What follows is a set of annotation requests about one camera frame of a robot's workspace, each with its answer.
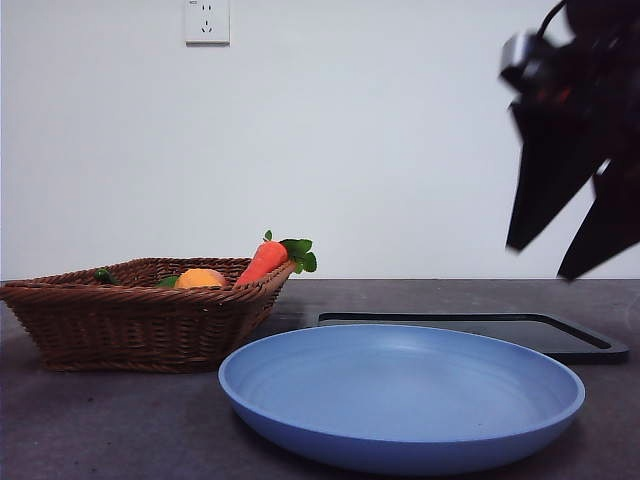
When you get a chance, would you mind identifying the blue round plate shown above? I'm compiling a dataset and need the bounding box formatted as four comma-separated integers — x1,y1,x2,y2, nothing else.
217,323,586,476

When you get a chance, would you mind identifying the brown wicker basket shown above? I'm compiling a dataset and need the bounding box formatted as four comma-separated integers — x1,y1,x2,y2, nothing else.
0,257,297,374

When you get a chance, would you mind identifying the black rectangular tray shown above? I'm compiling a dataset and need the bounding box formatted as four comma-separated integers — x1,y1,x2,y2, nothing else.
317,312,630,366

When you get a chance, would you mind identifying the orange carrot with green leaves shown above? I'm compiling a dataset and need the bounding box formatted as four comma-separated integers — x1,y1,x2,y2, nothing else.
233,230,319,287

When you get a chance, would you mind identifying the green cucumber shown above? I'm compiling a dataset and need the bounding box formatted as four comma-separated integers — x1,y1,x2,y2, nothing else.
94,268,181,290

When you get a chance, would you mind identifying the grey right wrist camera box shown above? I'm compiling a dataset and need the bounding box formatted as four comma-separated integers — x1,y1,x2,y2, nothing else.
499,30,551,94

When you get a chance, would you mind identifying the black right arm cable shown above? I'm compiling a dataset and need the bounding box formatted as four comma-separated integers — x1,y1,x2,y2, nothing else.
537,0,569,39

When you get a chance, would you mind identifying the white wall socket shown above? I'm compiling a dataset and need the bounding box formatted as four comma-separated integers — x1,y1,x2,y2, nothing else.
185,0,232,48

